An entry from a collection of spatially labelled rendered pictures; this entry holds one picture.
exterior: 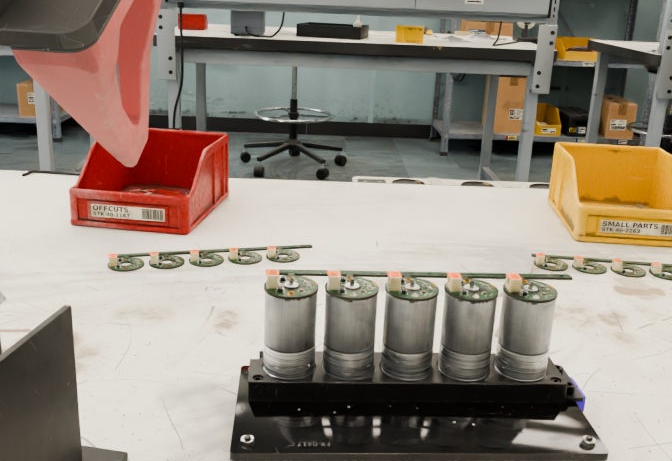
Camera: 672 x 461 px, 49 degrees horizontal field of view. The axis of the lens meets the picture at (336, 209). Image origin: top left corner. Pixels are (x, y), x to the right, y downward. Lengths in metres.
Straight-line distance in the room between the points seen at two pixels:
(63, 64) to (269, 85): 4.54
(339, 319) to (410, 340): 0.03
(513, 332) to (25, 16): 0.25
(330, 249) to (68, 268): 0.19
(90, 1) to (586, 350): 0.35
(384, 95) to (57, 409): 4.49
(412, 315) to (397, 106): 4.43
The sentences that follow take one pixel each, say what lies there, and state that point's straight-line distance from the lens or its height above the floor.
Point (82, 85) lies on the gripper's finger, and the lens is 0.20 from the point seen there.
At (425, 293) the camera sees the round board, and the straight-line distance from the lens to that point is 0.34.
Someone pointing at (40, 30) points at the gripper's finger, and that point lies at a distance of 0.18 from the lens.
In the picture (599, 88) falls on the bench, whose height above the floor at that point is 0.55.
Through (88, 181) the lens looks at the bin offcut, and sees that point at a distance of 0.65.
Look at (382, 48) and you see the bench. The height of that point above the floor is 0.73.
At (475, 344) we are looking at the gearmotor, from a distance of 0.35.
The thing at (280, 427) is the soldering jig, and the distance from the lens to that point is 0.33.
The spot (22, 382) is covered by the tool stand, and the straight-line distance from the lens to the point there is 0.27.
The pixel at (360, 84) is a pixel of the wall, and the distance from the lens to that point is 4.72.
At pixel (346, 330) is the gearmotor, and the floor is 0.80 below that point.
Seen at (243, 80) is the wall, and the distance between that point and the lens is 4.73.
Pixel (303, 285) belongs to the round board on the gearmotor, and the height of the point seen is 0.81.
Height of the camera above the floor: 0.95
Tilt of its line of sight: 17 degrees down
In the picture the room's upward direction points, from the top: 2 degrees clockwise
